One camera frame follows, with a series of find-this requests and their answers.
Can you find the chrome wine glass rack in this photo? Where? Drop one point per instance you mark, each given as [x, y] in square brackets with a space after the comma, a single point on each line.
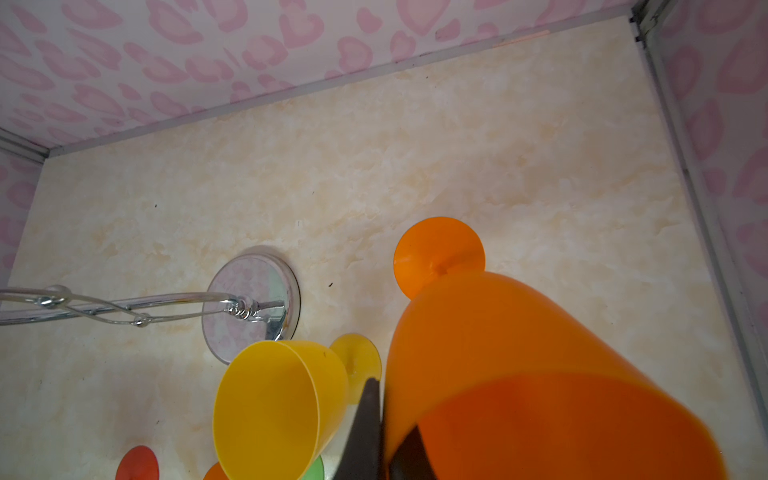
[254, 297]

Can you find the aluminium frame corner profile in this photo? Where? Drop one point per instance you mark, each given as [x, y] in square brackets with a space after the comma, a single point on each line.
[76, 72]

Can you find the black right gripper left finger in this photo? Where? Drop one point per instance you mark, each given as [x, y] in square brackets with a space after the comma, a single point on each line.
[361, 458]

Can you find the orange plastic wine glass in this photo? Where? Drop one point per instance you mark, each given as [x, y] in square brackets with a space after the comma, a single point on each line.
[216, 472]

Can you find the dark orange wine glass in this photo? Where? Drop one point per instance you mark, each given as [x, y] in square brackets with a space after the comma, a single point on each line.
[504, 384]

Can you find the red plastic wine glass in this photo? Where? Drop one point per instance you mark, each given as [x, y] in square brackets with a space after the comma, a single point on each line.
[139, 463]

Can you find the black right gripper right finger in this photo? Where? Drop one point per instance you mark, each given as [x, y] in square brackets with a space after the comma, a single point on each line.
[410, 461]

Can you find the yellow plastic wine glass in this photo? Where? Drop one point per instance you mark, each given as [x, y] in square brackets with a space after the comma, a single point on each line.
[280, 403]

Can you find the green plastic wine glass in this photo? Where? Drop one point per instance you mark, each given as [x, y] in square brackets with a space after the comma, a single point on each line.
[316, 471]

